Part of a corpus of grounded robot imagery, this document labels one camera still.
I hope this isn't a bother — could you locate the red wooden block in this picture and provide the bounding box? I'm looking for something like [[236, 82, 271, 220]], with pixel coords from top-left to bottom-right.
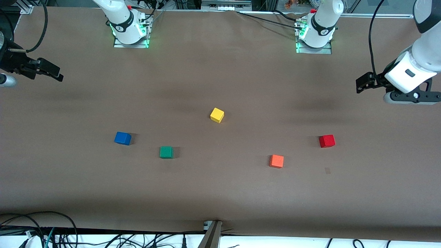
[[319, 134, 336, 148]]

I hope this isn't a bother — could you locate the blue wooden block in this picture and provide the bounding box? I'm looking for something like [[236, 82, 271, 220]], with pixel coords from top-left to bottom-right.
[[114, 132, 132, 145]]

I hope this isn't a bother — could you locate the yellow wooden block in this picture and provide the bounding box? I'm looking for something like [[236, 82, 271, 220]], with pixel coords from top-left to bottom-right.
[[210, 107, 225, 123]]

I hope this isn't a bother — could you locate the grey power strip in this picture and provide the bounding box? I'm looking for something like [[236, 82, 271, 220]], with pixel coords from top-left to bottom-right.
[[202, 0, 252, 11]]

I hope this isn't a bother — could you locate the brown table cover sheet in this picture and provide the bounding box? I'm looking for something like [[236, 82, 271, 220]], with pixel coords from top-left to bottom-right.
[[0, 7, 441, 241]]

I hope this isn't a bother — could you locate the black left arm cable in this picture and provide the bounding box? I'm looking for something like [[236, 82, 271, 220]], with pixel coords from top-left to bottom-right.
[[368, 0, 386, 86]]

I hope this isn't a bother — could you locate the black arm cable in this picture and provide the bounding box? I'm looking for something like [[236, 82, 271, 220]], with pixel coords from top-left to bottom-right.
[[368, 0, 386, 86], [10, 0, 48, 53]]

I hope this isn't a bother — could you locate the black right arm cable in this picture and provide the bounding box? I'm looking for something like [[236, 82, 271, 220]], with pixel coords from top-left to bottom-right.
[[10, 0, 48, 53]]

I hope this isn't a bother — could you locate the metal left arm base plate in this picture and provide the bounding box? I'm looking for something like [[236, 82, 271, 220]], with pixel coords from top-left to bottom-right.
[[296, 19, 332, 54]]

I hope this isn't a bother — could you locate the aluminium frame profile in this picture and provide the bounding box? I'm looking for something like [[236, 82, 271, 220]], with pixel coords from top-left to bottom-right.
[[14, 0, 35, 14]]

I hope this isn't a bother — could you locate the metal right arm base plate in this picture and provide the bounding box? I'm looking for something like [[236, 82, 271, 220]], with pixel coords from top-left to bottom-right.
[[114, 15, 151, 48]]

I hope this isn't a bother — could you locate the black cable on table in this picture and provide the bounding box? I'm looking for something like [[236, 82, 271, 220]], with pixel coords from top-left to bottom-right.
[[238, 12, 304, 31], [274, 10, 298, 21]]

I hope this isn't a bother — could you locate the black looped floor cable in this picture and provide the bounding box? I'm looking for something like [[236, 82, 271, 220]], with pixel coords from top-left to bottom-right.
[[0, 211, 78, 248]]

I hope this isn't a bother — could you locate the green floor cable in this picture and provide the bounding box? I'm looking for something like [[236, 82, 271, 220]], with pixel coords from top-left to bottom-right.
[[44, 227, 55, 248]]

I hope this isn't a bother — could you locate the metal table edge bracket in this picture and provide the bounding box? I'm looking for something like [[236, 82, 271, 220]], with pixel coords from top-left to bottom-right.
[[198, 220, 223, 248]]

